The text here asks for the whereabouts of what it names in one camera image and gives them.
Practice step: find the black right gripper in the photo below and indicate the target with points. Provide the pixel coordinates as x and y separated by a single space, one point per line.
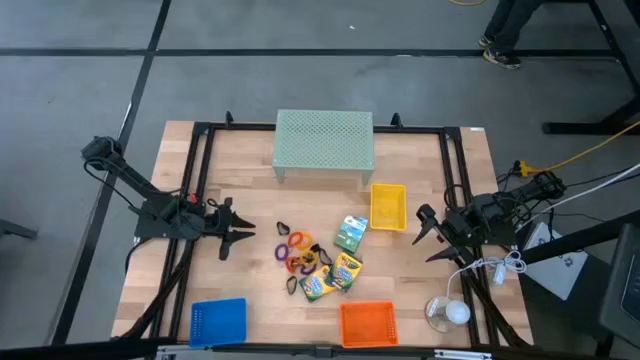
456 227

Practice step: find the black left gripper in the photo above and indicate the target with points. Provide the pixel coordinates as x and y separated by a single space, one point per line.
217 222

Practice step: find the black wide elastic band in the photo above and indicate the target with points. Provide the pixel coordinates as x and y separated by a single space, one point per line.
314 247
288 286
279 227

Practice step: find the yellow plastic basket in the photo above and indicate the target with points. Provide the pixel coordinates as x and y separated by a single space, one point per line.
388 207

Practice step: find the green white crayon box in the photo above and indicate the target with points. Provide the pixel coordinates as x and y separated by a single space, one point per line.
351 234

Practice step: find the orange plastic basket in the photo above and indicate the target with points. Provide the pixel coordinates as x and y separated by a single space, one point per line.
369 325

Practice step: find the green perforated metal shelf riser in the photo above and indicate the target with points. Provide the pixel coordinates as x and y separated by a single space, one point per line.
325 145

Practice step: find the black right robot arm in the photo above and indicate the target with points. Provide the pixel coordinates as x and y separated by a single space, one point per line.
540 187

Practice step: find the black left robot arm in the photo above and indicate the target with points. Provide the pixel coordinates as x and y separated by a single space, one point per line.
125 172

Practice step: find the red button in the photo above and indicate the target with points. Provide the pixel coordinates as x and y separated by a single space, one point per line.
192 198

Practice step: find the blue plastic basket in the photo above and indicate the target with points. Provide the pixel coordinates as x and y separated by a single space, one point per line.
218 324

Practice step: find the white table label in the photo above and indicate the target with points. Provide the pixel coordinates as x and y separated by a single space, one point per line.
477 129

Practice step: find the black beam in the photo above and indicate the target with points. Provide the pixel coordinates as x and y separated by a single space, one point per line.
580 240

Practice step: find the dark grey cabinet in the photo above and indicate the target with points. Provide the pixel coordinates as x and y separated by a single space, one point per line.
625 285

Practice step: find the grey chair foot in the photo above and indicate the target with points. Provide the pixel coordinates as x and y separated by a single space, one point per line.
17 231

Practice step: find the person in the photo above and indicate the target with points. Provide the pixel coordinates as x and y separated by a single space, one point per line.
510 25

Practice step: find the black aluminium rig frame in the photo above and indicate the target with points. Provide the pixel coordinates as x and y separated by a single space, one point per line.
240 127

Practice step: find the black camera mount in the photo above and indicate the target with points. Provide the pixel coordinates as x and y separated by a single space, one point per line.
323 351

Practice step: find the black desk frame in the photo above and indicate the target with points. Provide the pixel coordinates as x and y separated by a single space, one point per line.
615 50

